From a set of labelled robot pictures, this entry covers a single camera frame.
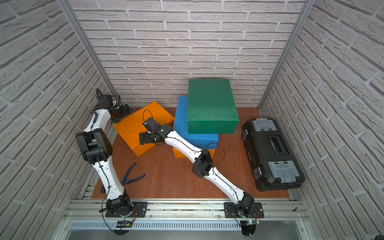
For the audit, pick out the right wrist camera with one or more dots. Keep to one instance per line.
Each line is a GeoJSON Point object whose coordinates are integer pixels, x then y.
{"type": "Point", "coordinates": [150, 124]}

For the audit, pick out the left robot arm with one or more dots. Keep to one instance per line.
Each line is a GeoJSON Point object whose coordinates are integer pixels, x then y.
{"type": "Point", "coordinates": [97, 150]}

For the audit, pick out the aluminium front rail frame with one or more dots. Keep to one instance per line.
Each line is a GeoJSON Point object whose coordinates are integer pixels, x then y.
{"type": "Point", "coordinates": [182, 214]}

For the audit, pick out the black plastic toolbox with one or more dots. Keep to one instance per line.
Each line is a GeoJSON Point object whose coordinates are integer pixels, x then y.
{"type": "Point", "coordinates": [272, 162]}

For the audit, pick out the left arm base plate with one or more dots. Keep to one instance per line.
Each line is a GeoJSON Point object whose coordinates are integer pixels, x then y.
{"type": "Point", "coordinates": [138, 208]}

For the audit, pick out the left corner aluminium post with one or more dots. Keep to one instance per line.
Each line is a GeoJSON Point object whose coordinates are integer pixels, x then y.
{"type": "Point", "coordinates": [85, 41]}

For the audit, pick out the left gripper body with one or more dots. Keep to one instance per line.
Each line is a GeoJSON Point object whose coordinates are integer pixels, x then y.
{"type": "Point", "coordinates": [122, 110]}

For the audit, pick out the blue shoebox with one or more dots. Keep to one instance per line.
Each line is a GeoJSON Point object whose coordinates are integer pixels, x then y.
{"type": "Point", "coordinates": [201, 141]}

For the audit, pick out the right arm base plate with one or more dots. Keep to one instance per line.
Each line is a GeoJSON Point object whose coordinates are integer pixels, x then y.
{"type": "Point", "coordinates": [237, 211]}

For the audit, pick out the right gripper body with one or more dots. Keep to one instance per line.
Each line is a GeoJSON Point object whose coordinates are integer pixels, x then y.
{"type": "Point", "coordinates": [149, 137]}

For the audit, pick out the orange shoebox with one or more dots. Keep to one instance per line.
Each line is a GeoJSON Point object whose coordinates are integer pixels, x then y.
{"type": "Point", "coordinates": [179, 154]}
{"type": "Point", "coordinates": [130, 127]}

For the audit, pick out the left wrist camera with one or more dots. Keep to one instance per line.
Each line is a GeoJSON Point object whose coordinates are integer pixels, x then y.
{"type": "Point", "coordinates": [108, 102]}

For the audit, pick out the corner aluminium post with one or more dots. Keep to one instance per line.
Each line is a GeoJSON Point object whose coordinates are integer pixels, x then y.
{"type": "Point", "coordinates": [307, 8]}
{"type": "Point", "coordinates": [85, 41]}

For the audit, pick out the right corner aluminium post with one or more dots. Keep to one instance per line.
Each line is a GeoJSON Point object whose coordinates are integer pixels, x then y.
{"type": "Point", "coordinates": [307, 8]}

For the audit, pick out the green shoebox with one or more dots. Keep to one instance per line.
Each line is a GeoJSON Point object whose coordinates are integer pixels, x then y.
{"type": "Point", "coordinates": [211, 107]}

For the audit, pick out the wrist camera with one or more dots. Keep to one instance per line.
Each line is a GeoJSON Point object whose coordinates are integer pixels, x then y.
{"type": "Point", "coordinates": [108, 102]}
{"type": "Point", "coordinates": [150, 124]}

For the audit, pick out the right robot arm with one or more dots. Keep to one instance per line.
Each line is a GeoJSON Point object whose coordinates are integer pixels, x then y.
{"type": "Point", "coordinates": [203, 166]}

